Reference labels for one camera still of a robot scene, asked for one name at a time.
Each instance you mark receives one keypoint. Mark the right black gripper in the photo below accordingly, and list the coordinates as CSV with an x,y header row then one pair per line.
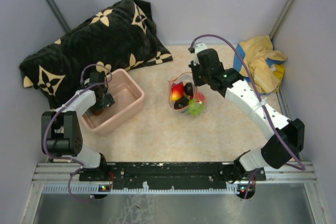
x,y
193,68

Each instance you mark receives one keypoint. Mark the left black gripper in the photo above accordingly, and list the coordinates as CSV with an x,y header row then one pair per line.
x,y
108,100

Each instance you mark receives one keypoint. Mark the pink plastic bin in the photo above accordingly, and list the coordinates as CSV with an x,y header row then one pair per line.
x,y
128,101

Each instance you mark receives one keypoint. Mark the red yellow apple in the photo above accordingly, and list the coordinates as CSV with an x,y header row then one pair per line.
x,y
200,97

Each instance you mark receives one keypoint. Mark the dark purple plum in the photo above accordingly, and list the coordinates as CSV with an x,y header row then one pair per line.
x,y
188,89

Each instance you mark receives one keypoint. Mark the clear zip top bag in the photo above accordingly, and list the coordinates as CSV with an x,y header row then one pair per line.
x,y
184,78

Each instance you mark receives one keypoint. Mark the red chili pepper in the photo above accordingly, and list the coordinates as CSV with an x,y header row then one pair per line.
x,y
177,91

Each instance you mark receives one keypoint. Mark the light green apple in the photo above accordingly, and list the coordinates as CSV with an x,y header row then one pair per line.
x,y
195,107

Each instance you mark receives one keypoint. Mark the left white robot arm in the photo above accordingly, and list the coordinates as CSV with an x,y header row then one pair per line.
x,y
61,136

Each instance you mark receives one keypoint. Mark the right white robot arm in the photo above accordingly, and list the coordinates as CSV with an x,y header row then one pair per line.
x,y
285,137

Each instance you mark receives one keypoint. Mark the yellow blue crumpled cloth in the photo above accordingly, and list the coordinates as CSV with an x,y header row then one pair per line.
x,y
265,64

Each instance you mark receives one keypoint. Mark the black floral pillow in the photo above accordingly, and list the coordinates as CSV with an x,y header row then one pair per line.
x,y
122,36

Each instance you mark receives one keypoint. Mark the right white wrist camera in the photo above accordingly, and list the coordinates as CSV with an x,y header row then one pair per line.
x,y
200,47

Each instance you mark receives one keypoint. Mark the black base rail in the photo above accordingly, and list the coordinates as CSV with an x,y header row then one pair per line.
x,y
169,175

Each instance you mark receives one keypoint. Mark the aluminium frame bar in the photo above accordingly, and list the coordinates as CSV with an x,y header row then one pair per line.
x,y
63,178

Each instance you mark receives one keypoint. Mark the right corner frame post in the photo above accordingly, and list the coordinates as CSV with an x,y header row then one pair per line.
x,y
280,20

